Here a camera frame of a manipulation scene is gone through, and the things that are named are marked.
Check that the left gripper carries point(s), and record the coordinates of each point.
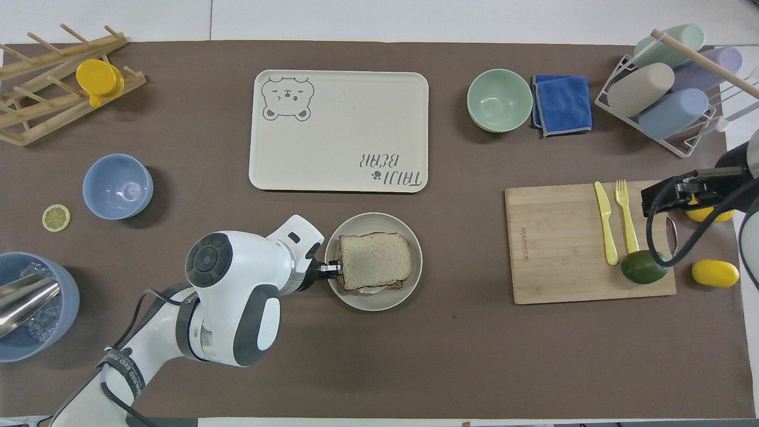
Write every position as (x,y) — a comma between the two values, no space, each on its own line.
(312,275)

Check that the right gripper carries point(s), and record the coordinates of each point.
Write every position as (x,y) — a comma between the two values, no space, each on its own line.
(730,165)

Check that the sandwich of bread slices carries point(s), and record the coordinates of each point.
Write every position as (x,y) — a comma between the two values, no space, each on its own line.
(375,258)

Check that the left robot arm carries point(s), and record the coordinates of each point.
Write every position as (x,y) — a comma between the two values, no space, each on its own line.
(237,279)

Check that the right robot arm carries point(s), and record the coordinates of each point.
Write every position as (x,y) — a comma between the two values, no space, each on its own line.
(750,237)

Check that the sandwich bottom half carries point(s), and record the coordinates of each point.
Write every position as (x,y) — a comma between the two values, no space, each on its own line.
(379,290)

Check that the beige round plate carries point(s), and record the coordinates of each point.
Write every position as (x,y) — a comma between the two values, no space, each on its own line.
(372,223)

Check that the yellow lemon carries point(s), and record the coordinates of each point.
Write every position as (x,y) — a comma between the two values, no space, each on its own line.
(715,273)
(705,214)

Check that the blue cup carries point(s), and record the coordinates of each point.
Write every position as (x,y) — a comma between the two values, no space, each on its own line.
(673,114)

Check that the metal spoon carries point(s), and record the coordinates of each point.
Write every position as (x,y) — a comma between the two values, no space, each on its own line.
(670,235)

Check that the purple cup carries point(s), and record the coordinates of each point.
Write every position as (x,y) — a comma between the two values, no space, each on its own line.
(697,77)

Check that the wooden rod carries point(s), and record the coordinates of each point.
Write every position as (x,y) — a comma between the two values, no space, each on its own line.
(705,63)

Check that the beige cup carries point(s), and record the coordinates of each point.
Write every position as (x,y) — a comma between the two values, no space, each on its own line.
(640,89)

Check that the yellow plastic fork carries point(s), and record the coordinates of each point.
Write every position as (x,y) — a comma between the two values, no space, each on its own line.
(627,222)

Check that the green cup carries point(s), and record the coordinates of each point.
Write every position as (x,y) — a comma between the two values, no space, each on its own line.
(658,52)

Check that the green avocado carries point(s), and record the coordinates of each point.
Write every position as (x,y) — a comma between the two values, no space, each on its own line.
(643,268)

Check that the yellow plastic knife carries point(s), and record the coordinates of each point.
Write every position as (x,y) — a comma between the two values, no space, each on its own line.
(605,219)

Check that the beige bear print tray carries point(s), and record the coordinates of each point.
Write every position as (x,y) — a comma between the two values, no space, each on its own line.
(350,127)

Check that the blue cloth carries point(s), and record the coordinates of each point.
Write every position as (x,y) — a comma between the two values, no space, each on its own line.
(564,105)

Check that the wooden cutting board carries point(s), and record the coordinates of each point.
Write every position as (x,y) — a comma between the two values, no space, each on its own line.
(557,243)

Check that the blue bowl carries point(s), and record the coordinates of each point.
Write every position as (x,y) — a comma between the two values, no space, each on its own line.
(115,187)

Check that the green bowl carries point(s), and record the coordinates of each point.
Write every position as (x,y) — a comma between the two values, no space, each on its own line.
(499,101)

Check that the blue ice bucket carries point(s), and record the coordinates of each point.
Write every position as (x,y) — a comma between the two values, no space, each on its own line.
(66,308)

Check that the lemon slice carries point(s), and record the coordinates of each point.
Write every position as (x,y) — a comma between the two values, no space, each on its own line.
(56,217)

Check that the metal scoop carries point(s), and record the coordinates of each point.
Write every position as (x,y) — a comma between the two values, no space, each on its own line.
(24,299)

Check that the yellow cup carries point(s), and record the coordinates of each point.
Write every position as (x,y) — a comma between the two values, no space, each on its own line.
(98,77)

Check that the wooden dish rack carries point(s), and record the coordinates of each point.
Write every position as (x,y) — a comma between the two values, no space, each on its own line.
(41,110)

